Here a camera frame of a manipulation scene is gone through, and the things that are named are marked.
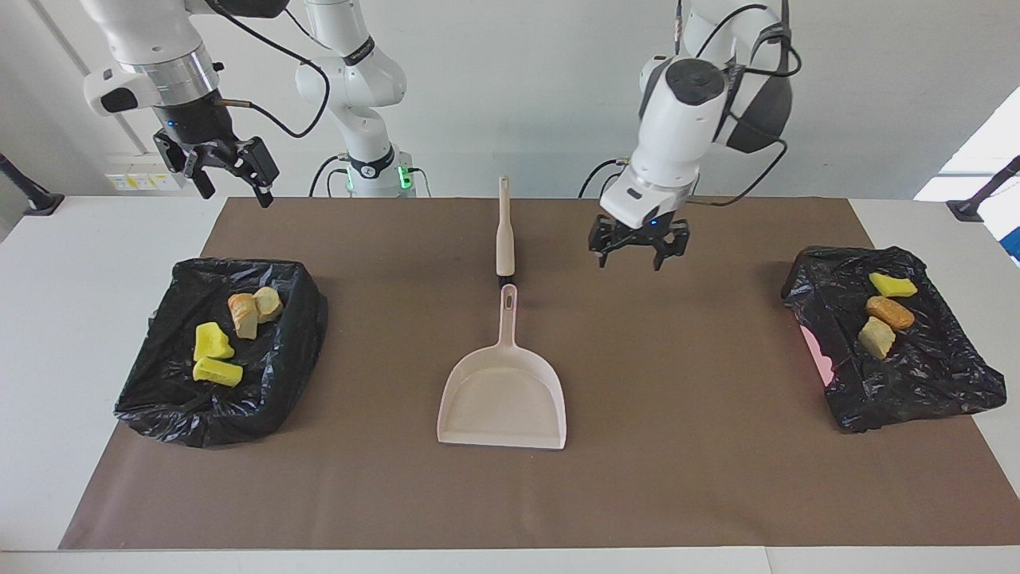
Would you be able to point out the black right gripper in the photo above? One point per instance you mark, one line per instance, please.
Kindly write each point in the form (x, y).
(203, 131)

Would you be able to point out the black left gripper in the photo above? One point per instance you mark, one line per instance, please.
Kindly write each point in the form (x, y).
(637, 233)

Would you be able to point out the pale cream sponge piece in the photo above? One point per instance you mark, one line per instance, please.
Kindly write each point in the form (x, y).
(243, 316)
(269, 304)

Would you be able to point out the beige brush with black bristles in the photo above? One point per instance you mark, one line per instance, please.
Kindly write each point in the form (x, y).
(506, 239)

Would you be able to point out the yellow sponge piece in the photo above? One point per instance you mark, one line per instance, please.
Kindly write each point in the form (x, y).
(211, 341)
(217, 372)
(892, 285)

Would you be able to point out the beige plastic dustpan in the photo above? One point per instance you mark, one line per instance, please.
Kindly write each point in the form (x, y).
(502, 399)

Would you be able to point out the orange striped sponge piece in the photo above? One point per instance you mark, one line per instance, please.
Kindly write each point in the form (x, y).
(876, 338)

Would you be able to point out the mustard brown sponge piece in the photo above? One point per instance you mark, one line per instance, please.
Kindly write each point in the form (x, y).
(891, 312)

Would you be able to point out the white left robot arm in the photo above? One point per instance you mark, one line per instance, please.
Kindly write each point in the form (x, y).
(677, 119)

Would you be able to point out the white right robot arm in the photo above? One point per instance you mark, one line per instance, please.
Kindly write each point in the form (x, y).
(151, 48)

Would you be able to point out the open bin with black bag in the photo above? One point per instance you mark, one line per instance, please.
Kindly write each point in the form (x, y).
(263, 383)

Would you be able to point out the pink bin in black bag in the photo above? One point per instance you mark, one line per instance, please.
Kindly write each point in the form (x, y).
(932, 375)

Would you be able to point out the brown paper table mat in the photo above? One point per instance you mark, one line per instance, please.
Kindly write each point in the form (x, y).
(510, 502)

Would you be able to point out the blue object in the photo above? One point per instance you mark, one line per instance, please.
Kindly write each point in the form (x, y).
(1014, 245)

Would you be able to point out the white wall socket box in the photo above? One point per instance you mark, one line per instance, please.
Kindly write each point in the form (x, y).
(135, 182)

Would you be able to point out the black camera stand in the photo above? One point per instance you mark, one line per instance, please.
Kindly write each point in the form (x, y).
(976, 203)
(32, 195)

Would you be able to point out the white wall conduit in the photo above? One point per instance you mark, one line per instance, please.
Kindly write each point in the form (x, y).
(72, 52)

